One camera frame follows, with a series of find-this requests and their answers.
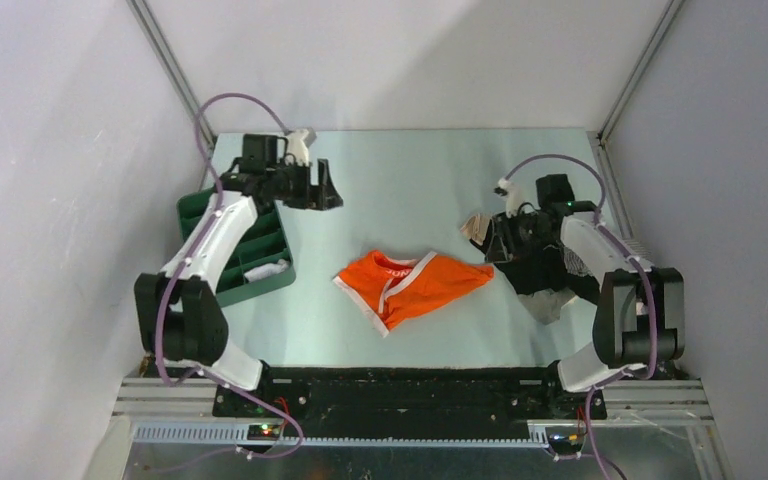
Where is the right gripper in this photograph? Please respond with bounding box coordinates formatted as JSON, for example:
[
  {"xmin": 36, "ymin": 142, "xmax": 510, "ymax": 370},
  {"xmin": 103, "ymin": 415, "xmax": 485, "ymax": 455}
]
[{"xmin": 483, "ymin": 208, "xmax": 553, "ymax": 263}]

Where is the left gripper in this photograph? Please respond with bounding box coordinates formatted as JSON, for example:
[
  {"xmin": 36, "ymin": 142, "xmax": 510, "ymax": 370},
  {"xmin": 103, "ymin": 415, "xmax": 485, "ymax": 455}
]
[{"xmin": 267, "ymin": 158, "xmax": 343, "ymax": 212}]

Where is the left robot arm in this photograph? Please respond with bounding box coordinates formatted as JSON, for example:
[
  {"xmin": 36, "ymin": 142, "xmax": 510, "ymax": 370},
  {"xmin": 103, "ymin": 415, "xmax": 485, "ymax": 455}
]
[{"xmin": 134, "ymin": 129, "xmax": 343, "ymax": 417}]

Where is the white underwear black trim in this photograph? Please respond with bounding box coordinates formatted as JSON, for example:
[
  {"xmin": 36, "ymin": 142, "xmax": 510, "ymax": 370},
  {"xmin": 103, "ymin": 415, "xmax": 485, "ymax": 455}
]
[{"xmin": 244, "ymin": 259, "xmax": 291, "ymax": 283}]

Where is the black underwear beige waistband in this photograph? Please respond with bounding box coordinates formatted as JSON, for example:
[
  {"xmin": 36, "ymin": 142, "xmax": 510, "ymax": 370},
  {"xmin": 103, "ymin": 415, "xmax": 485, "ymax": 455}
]
[{"xmin": 486, "ymin": 246, "xmax": 600, "ymax": 307}]

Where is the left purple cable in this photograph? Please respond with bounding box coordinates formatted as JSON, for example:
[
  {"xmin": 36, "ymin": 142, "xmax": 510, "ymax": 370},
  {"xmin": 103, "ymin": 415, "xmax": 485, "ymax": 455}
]
[{"xmin": 153, "ymin": 92, "xmax": 306, "ymax": 473}]

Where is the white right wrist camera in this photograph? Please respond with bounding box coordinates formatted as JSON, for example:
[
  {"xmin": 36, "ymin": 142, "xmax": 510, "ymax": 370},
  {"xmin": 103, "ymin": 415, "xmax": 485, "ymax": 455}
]
[{"xmin": 494, "ymin": 178, "xmax": 525, "ymax": 218}]

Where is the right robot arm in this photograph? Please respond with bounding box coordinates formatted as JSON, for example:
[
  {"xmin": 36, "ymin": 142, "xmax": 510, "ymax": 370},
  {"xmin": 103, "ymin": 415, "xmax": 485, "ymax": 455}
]
[{"xmin": 483, "ymin": 174, "xmax": 685, "ymax": 418}]

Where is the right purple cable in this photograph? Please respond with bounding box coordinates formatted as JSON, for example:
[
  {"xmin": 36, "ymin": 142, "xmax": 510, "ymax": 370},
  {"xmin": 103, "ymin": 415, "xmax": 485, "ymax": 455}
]
[{"xmin": 503, "ymin": 153, "xmax": 660, "ymax": 480}]

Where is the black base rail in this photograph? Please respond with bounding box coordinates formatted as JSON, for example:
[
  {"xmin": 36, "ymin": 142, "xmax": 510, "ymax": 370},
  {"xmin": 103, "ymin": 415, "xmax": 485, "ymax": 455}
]
[{"xmin": 211, "ymin": 366, "xmax": 607, "ymax": 442}]

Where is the purple cable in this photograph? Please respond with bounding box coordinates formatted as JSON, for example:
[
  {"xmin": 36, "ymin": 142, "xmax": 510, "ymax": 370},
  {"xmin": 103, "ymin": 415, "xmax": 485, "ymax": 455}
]
[
  {"xmin": 503, "ymin": 153, "xmax": 660, "ymax": 480},
  {"xmin": 153, "ymin": 92, "xmax": 306, "ymax": 473}
]

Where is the green divided tray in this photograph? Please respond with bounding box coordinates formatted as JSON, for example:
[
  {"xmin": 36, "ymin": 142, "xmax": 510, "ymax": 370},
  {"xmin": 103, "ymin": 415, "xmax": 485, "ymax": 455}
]
[{"xmin": 216, "ymin": 203, "xmax": 296, "ymax": 307}]

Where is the grey underwear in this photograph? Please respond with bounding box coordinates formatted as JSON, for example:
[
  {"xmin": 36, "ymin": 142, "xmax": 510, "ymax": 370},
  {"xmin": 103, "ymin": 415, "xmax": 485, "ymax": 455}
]
[{"xmin": 517, "ymin": 289, "xmax": 577, "ymax": 325}]

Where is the orange underwear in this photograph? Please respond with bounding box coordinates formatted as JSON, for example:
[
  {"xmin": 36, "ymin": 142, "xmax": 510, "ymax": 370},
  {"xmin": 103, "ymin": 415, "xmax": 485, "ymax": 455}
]
[{"xmin": 333, "ymin": 250, "xmax": 495, "ymax": 337}]

